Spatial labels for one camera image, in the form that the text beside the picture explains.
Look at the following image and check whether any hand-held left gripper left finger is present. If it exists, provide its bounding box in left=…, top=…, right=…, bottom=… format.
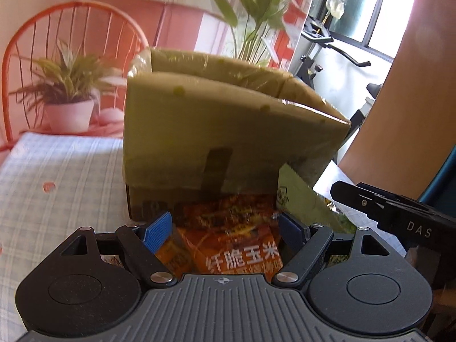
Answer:
left=59, top=211, right=176, bottom=288

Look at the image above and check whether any window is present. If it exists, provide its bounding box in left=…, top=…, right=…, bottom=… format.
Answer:
left=321, top=0, right=417, bottom=58

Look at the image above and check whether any orange corn snack packet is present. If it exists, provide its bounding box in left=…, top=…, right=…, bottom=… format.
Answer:
left=176, top=194, right=284, bottom=275

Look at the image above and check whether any green snack packet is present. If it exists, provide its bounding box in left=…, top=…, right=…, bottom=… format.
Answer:
left=276, top=162, right=357, bottom=236

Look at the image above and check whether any white paper sheet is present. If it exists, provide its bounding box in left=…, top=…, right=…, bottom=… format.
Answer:
left=313, top=160, right=357, bottom=200

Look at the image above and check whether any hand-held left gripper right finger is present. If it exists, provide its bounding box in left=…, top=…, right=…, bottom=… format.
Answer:
left=272, top=212, right=393, bottom=288

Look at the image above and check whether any exercise bike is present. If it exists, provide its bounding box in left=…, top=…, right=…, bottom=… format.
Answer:
left=292, top=0, right=383, bottom=150

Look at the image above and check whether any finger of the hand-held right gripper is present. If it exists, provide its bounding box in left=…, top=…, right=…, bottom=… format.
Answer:
left=329, top=181, right=383, bottom=230

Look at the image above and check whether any yellow orange snack packet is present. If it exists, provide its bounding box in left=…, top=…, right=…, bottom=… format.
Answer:
left=155, top=226, right=195, bottom=275

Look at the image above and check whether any large cardboard box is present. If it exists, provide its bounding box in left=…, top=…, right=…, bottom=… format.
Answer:
left=123, top=48, right=351, bottom=221

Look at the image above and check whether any tan curved panel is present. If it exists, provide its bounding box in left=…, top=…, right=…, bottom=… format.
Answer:
left=337, top=0, right=456, bottom=200

